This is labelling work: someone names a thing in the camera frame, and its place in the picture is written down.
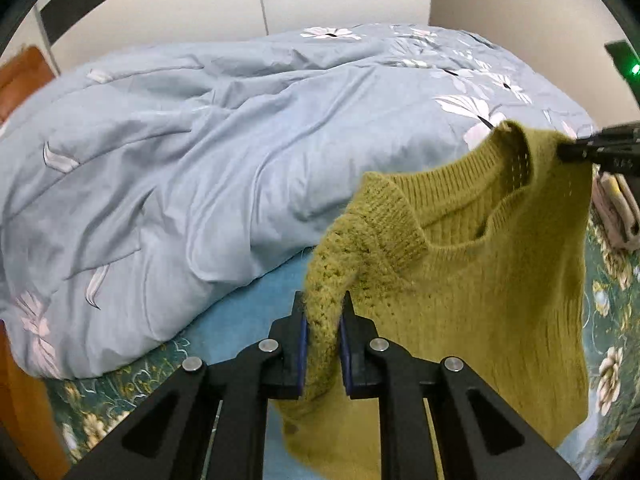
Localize olive green knitted sweater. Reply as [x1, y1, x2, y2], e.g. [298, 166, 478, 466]
[279, 122, 591, 479]

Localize folded pink beige garment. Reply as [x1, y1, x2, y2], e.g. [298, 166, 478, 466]
[592, 170, 639, 252]

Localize brown wooden headboard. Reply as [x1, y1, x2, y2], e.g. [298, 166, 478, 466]
[1, 46, 70, 479]

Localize grey floral duvet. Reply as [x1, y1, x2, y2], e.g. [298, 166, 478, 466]
[19, 24, 596, 379]

